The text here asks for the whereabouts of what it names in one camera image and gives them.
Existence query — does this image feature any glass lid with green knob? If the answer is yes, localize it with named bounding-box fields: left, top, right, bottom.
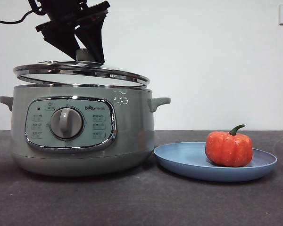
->
left=13, top=48, right=150, bottom=89

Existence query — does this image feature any orange toy pumpkin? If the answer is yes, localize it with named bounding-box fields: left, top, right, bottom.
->
left=204, top=124, right=253, bottom=168

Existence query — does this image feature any pale green electric steamer pot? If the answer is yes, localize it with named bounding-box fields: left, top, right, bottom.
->
left=0, top=82, right=172, bottom=177

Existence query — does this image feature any blue plate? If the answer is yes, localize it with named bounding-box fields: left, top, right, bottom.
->
left=153, top=142, right=278, bottom=182

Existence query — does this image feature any black cable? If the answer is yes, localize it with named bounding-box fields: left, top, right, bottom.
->
left=0, top=0, right=42, bottom=24

